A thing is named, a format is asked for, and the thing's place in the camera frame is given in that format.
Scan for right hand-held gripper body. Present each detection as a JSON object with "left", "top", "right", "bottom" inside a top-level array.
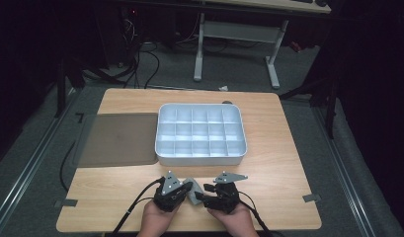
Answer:
[{"left": 203, "top": 171, "right": 249, "bottom": 214}]

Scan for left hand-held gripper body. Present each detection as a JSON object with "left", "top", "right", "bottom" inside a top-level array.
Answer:
[{"left": 153, "top": 170, "right": 192, "bottom": 212}]

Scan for grey sock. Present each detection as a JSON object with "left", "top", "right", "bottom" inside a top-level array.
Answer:
[{"left": 183, "top": 177, "right": 205, "bottom": 205}]

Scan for person's left hand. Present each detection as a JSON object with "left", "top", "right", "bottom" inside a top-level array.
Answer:
[{"left": 137, "top": 200, "right": 180, "bottom": 237}]

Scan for person's right hand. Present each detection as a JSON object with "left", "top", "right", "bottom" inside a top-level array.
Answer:
[{"left": 207, "top": 204, "right": 260, "bottom": 237}]

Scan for white compartment storage box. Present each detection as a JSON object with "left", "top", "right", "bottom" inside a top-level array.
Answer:
[{"left": 154, "top": 103, "right": 248, "bottom": 167}]

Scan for black metal stand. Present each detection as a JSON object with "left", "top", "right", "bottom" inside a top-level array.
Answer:
[
  {"left": 54, "top": 55, "right": 89, "bottom": 119},
  {"left": 280, "top": 75, "right": 339, "bottom": 139}
]

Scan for white metal-framed desk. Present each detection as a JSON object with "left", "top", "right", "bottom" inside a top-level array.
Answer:
[{"left": 193, "top": 0, "right": 332, "bottom": 90}]

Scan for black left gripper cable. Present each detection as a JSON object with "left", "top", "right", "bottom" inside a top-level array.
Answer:
[{"left": 110, "top": 177, "right": 166, "bottom": 237}]

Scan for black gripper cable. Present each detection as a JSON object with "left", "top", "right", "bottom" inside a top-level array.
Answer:
[
  {"left": 110, "top": 177, "right": 166, "bottom": 237},
  {"left": 237, "top": 191, "right": 283, "bottom": 237}
]

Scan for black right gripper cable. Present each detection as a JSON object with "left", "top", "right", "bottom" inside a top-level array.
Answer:
[{"left": 237, "top": 191, "right": 283, "bottom": 237}]

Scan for black cable beside table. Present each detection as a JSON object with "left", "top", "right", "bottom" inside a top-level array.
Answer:
[{"left": 59, "top": 141, "right": 77, "bottom": 193}]

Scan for metal floor rail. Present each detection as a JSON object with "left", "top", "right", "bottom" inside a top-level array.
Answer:
[
  {"left": 0, "top": 88, "right": 79, "bottom": 231},
  {"left": 312, "top": 107, "right": 376, "bottom": 237}
]

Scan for bundle of black floor cables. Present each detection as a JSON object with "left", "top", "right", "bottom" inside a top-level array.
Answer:
[{"left": 121, "top": 18, "right": 161, "bottom": 90}]

